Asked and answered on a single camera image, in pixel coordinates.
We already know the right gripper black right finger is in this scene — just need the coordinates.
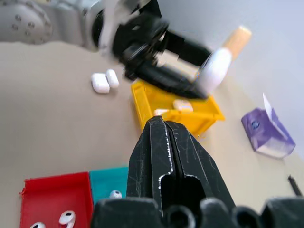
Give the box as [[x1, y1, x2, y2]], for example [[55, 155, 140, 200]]
[[164, 120, 236, 210]]

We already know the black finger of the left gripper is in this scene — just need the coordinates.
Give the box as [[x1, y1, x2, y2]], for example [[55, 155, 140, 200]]
[[164, 31, 214, 67], [132, 64, 211, 100]]

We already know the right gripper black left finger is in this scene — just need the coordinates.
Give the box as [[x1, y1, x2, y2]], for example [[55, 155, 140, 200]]
[[125, 115, 178, 206]]

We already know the yellow plastic bin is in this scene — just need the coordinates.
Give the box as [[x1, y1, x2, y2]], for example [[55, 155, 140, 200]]
[[130, 79, 226, 139]]

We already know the beige cylinder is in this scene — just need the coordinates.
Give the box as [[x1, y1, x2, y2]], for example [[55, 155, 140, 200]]
[[220, 25, 253, 61]]

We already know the purple tissue pack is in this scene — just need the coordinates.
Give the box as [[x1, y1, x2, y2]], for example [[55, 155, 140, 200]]
[[241, 107, 296, 159]]

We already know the white tissue sheet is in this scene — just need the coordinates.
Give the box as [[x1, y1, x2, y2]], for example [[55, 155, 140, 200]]
[[262, 92, 274, 118]]

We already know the black caliper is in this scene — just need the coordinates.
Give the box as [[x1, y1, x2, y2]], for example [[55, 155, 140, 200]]
[[287, 174, 304, 197]]

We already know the red plastic tray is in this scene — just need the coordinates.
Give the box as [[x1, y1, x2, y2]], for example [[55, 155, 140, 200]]
[[19, 171, 95, 228]]

